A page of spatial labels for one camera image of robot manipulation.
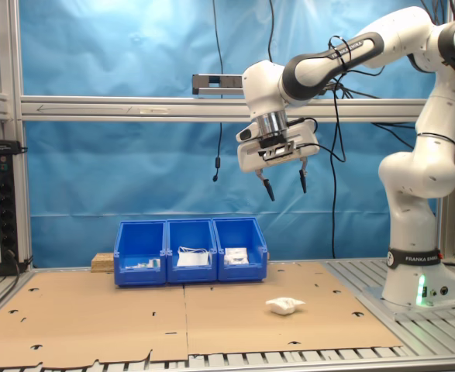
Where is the white Fuhrmann gauze swab packet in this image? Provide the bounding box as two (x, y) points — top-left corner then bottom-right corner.
(264, 297), (306, 315)

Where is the blue bin with gauze packets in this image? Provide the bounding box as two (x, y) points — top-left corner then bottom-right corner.
(211, 216), (269, 283)

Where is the stack of white face masks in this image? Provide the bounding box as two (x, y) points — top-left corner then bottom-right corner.
(176, 246), (212, 268)

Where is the blue bin with masks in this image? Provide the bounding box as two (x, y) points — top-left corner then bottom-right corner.
(166, 219), (219, 284)

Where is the brown cardboard sheet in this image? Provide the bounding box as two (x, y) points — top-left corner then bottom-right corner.
(183, 261), (405, 356)
(0, 267), (189, 369)

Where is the blue bin with syringe packets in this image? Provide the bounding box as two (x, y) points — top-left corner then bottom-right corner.
(113, 220), (169, 287)

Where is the OSB wood board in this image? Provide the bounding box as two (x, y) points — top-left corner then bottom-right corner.
(91, 252), (116, 274)

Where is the black power strip tower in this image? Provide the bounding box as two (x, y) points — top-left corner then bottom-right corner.
(0, 139), (22, 276)

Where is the black hanging cable with ferrite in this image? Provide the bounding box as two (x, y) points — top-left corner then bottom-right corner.
(211, 0), (225, 183)

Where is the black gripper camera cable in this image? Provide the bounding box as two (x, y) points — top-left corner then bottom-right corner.
(288, 35), (349, 260)

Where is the long aluminium frame beam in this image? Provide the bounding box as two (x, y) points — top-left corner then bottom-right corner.
(19, 95), (429, 123)

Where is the thin black hanging cable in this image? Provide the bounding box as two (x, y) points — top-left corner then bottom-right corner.
(267, 0), (276, 64)

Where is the aluminium frame post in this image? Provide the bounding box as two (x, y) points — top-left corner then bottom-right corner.
(0, 0), (33, 268)
(436, 189), (455, 260)

